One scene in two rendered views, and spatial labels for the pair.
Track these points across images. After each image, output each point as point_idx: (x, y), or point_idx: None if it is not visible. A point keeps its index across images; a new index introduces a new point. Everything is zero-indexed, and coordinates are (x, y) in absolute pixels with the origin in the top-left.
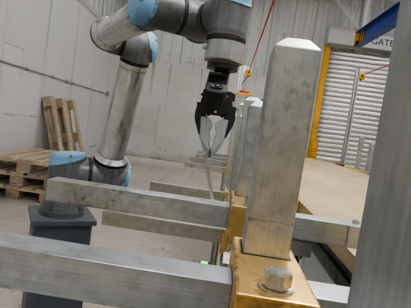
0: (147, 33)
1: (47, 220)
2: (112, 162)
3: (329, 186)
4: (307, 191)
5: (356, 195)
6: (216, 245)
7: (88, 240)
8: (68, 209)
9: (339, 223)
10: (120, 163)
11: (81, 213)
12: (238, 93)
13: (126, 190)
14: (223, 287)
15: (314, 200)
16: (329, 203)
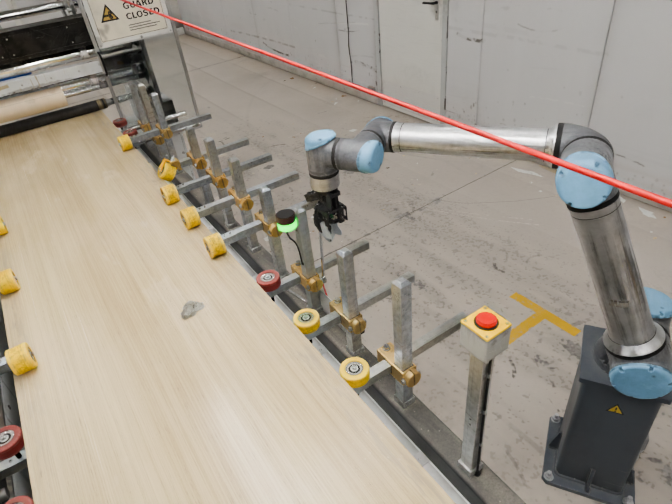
0: (564, 159)
1: (585, 335)
2: (606, 332)
3: (315, 475)
4: (311, 378)
5: (262, 438)
6: (377, 362)
7: (579, 390)
8: (597, 347)
9: (235, 229)
10: (606, 342)
11: (604, 367)
12: (480, 308)
13: (303, 201)
14: None
15: (287, 340)
16: (272, 345)
